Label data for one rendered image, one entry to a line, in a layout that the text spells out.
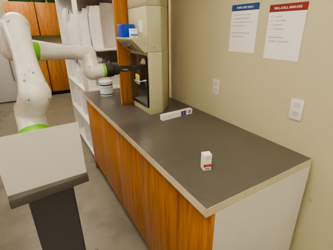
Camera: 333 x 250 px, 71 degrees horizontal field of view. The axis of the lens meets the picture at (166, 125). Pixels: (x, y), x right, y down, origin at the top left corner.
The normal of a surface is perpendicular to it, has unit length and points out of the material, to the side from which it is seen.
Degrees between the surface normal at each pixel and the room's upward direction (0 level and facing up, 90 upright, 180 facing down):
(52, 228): 90
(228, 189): 0
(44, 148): 90
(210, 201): 0
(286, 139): 90
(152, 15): 90
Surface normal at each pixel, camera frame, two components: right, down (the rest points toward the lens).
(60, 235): 0.59, 0.30
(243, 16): -0.86, 0.21
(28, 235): -0.01, -0.92
